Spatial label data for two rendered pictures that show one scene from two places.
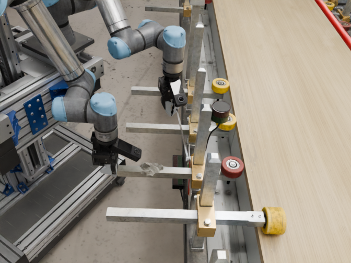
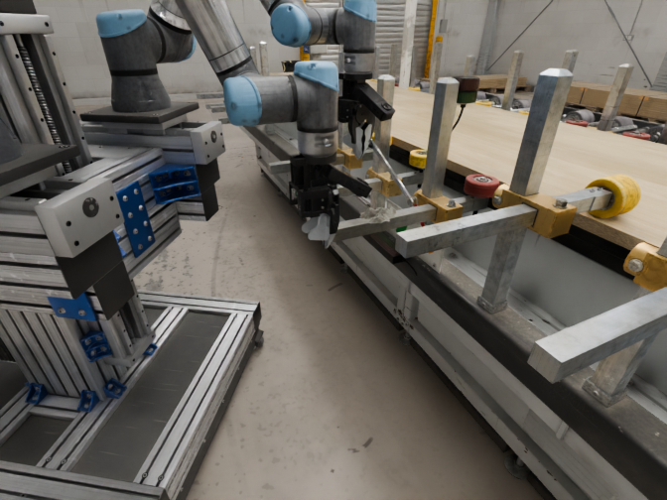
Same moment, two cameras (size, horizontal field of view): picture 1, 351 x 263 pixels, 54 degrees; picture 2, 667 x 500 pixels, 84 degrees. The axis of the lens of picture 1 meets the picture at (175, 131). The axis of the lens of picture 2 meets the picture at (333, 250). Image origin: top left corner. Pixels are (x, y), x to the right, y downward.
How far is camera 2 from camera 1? 76 cm
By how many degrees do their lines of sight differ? 21
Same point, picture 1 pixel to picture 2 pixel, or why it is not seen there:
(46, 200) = (165, 393)
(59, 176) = (171, 354)
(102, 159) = (316, 203)
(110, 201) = (255, 372)
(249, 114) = not seen: hidden behind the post
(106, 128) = (330, 119)
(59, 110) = (245, 91)
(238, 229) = not seen: hidden behind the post
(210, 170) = (557, 97)
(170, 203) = (336, 344)
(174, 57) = (368, 40)
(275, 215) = (620, 179)
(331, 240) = not seen: outside the picture
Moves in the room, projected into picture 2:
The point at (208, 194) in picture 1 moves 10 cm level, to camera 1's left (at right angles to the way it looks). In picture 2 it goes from (540, 163) to (493, 170)
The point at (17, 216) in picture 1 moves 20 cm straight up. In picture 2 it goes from (121, 436) to (98, 390)
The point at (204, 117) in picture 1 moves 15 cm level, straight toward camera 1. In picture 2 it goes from (449, 97) to (492, 110)
